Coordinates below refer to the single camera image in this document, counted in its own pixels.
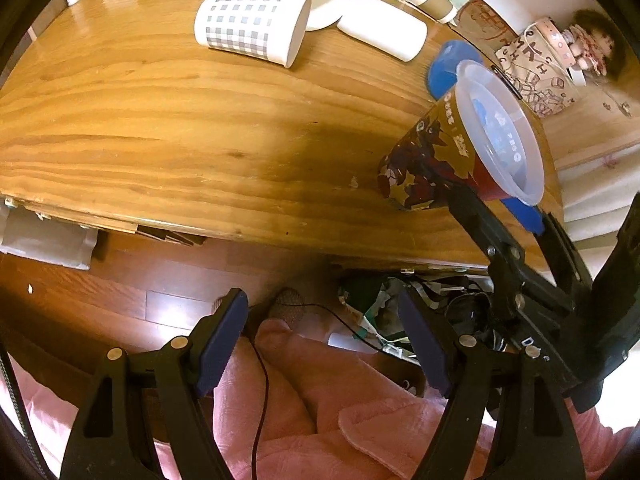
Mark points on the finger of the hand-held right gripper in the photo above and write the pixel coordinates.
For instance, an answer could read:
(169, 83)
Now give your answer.
(487, 232)
(525, 215)

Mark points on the white grey checked cup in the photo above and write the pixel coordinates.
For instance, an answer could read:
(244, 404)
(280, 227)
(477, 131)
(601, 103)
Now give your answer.
(245, 22)

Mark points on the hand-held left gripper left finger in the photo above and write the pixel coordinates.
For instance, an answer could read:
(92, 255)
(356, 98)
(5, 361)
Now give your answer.
(222, 342)

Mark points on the white fabric bin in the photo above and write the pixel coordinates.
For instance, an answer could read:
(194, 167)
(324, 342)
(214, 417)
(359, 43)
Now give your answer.
(45, 242)

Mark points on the dark patterned bag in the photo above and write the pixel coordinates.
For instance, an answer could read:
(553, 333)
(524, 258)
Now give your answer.
(380, 300)

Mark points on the beige patterned cloth bag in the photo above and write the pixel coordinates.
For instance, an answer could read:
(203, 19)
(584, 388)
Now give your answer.
(535, 77)

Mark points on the white oblong case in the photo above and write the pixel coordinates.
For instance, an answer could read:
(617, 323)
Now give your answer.
(382, 27)

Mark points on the blue plastic lid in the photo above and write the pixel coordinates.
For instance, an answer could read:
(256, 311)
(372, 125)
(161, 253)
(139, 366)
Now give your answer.
(447, 67)

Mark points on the pink ribbon roll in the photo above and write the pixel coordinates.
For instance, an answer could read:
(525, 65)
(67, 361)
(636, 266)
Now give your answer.
(555, 37)

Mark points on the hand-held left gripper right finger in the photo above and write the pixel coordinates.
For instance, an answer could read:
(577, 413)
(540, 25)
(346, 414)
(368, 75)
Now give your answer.
(425, 347)

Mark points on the doll with dark hair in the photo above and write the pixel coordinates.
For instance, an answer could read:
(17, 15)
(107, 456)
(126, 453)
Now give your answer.
(595, 45)

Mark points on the printed paper cup clear lid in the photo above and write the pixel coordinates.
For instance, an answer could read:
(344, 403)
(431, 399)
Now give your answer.
(440, 155)

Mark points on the person's socked foot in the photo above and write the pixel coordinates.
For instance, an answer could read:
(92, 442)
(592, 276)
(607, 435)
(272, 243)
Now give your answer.
(287, 309)

